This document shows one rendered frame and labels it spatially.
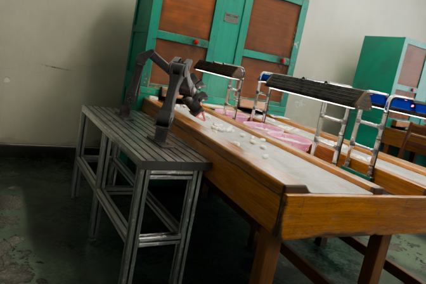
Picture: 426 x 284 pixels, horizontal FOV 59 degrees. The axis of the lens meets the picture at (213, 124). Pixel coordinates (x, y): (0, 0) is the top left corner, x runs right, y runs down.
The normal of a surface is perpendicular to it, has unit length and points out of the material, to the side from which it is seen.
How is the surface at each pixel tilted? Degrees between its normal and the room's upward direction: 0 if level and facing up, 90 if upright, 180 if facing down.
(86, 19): 90
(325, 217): 90
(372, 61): 90
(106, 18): 90
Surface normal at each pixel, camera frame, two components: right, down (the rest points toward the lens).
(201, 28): 0.42, 0.22
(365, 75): -0.85, -0.07
